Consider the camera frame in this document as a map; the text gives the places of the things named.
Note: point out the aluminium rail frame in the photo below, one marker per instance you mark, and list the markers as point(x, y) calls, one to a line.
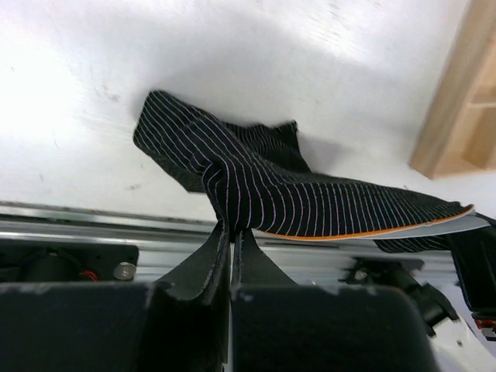
point(164, 243)

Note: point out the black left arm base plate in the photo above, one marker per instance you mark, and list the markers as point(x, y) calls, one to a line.
point(37, 261)

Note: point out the black pinstriped underwear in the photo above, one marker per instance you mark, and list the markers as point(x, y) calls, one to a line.
point(256, 178)

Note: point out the wooden compartment tray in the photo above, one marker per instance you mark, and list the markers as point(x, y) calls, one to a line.
point(458, 136)

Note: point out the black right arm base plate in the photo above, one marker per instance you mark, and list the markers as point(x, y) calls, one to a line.
point(433, 305)

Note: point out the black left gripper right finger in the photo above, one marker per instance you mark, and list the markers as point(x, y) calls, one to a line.
point(258, 291)

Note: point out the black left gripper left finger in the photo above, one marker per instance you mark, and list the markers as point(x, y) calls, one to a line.
point(194, 305)

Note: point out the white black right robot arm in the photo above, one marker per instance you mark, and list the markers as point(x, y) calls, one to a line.
point(473, 253)

